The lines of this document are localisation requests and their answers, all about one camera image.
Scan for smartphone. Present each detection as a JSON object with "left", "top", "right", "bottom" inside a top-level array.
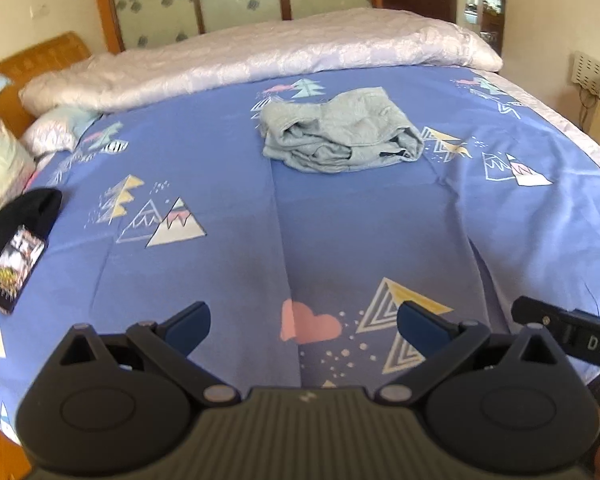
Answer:
[{"left": 0, "top": 225, "right": 48, "bottom": 316}]

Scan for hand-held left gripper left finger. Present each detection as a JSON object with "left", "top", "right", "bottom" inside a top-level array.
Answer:
[{"left": 55, "top": 302, "right": 242, "bottom": 408}]

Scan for white quilt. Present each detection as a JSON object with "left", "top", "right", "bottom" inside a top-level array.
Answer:
[{"left": 19, "top": 7, "right": 503, "bottom": 113}]

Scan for black cloth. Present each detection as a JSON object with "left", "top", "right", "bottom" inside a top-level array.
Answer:
[{"left": 0, "top": 187, "right": 63, "bottom": 311}]

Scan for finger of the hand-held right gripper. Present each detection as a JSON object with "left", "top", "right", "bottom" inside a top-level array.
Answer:
[{"left": 511, "top": 296, "right": 578, "bottom": 338}]

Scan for white wall device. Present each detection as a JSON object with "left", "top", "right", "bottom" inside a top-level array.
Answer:
[{"left": 572, "top": 50, "right": 600, "bottom": 89}]

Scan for grey pants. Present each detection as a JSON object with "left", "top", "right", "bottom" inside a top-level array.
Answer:
[{"left": 257, "top": 86, "right": 425, "bottom": 175}]

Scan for black cable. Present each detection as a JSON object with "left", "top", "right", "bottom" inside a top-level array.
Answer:
[{"left": 577, "top": 85, "right": 599, "bottom": 124}]

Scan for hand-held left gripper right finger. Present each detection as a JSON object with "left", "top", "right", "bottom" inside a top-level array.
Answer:
[{"left": 380, "top": 301, "right": 571, "bottom": 407}]

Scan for wooden headboard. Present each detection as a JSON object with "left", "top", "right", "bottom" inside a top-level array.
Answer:
[{"left": 0, "top": 30, "right": 93, "bottom": 136}]

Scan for blue printed bedsheet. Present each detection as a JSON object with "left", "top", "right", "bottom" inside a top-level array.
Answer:
[{"left": 0, "top": 67, "right": 600, "bottom": 441}]

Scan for wooden sliding door wardrobe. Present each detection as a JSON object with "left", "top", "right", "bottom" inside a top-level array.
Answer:
[{"left": 91, "top": 0, "right": 383, "bottom": 53}]

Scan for pink printed pillow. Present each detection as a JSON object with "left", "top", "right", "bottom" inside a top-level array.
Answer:
[{"left": 21, "top": 106, "right": 103, "bottom": 156}]

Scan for light printed pillow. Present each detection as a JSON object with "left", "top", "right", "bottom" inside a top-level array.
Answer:
[{"left": 0, "top": 72, "right": 37, "bottom": 211}]

